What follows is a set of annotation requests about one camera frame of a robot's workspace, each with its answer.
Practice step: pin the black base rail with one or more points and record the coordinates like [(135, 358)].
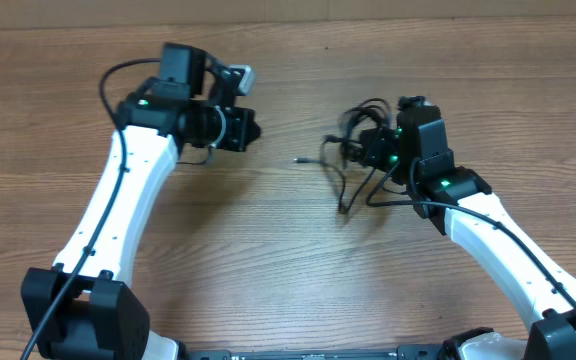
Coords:
[(402, 352)]

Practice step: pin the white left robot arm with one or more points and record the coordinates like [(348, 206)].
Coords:
[(83, 307)]

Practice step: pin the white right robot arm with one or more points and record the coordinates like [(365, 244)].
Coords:
[(411, 149)]

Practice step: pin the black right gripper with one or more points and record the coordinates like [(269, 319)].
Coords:
[(374, 143)]

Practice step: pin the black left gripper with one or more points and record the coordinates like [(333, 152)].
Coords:
[(244, 118)]

